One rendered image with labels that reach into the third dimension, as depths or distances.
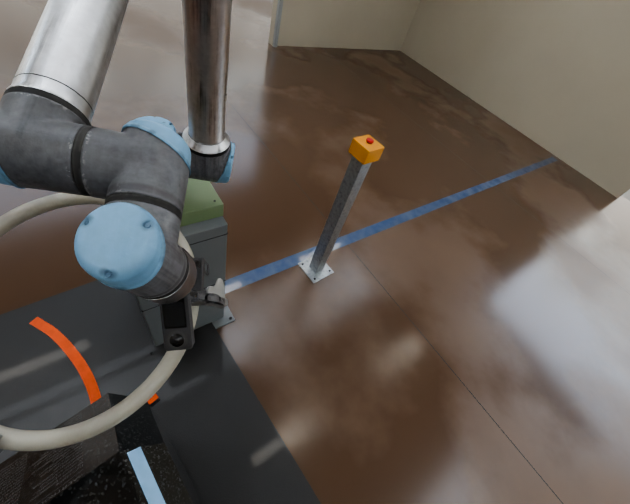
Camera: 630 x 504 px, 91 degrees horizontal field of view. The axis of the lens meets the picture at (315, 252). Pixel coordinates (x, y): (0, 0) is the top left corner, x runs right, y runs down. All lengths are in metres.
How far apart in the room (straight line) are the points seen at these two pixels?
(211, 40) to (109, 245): 0.64
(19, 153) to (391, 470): 1.93
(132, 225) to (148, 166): 0.09
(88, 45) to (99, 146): 0.18
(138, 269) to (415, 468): 1.89
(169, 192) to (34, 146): 0.15
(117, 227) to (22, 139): 0.15
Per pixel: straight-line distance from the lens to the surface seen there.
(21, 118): 0.51
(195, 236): 1.31
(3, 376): 2.15
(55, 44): 0.58
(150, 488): 1.01
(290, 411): 1.89
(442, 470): 2.17
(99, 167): 0.46
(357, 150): 1.61
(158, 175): 0.44
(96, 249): 0.41
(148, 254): 0.39
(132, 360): 1.98
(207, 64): 0.96
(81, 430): 0.71
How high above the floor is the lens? 1.82
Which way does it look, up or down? 49 degrees down
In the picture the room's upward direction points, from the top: 21 degrees clockwise
